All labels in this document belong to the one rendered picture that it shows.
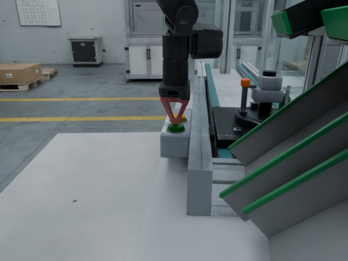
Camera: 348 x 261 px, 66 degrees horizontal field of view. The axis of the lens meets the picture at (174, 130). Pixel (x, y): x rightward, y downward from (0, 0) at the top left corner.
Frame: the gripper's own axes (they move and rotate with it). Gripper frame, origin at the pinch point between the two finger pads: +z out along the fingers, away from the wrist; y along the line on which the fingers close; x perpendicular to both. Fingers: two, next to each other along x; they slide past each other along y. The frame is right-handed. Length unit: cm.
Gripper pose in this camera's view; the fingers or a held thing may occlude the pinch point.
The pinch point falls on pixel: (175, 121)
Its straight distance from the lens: 63.5
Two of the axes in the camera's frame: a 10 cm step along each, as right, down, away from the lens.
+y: 0.8, -3.7, 9.3
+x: -10.0, -0.3, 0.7
